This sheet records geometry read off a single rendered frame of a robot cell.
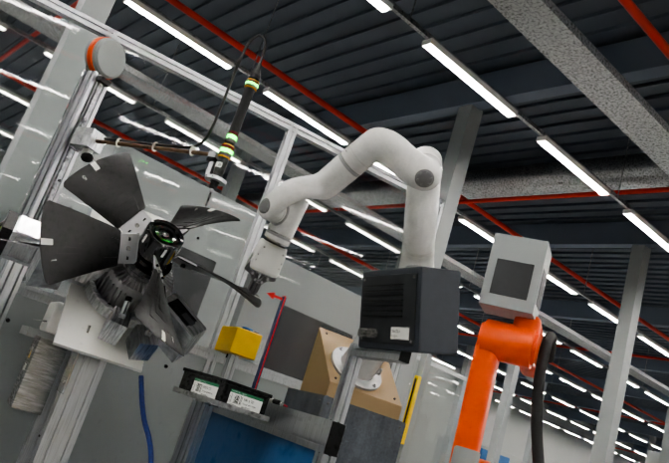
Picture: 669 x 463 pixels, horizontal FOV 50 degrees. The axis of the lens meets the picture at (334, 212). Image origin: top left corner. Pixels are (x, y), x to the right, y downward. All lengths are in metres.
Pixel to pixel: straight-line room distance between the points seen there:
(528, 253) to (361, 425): 3.93
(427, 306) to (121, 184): 1.10
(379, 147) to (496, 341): 4.03
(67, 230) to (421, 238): 1.00
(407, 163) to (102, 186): 0.94
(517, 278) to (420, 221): 3.88
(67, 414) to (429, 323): 1.13
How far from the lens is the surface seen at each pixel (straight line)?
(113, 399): 2.92
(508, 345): 5.95
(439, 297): 1.62
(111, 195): 2.29
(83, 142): 2.69
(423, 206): 2.14
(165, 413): 2.97
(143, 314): 1.93
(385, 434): 2.33
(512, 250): 6.06
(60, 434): 2.26
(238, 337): 2.51
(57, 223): 2.06
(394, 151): 2.07
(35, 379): 2.41
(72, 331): 2.19
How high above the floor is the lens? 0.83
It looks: 16 degrees up
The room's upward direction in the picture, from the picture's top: 18 degrees clockwise
